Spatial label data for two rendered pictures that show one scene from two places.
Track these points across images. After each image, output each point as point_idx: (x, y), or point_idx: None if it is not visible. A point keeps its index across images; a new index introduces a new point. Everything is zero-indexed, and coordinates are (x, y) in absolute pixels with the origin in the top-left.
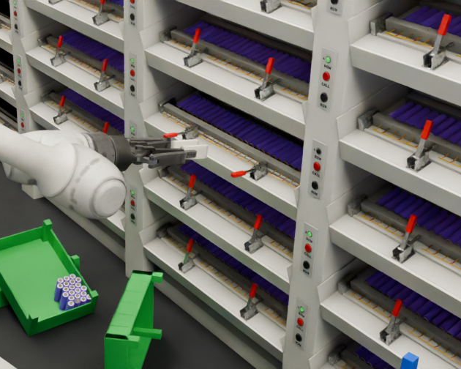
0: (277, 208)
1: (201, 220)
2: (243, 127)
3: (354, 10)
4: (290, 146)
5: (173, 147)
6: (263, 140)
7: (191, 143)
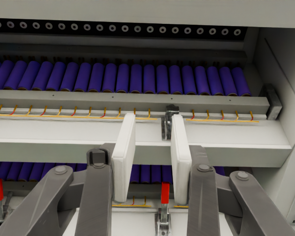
0: (232, 163)
1: None
2: (60, 72)
3: None
4: (165, 71)
5: (125, 175)
6: (114, 79)
7: (133, 133)
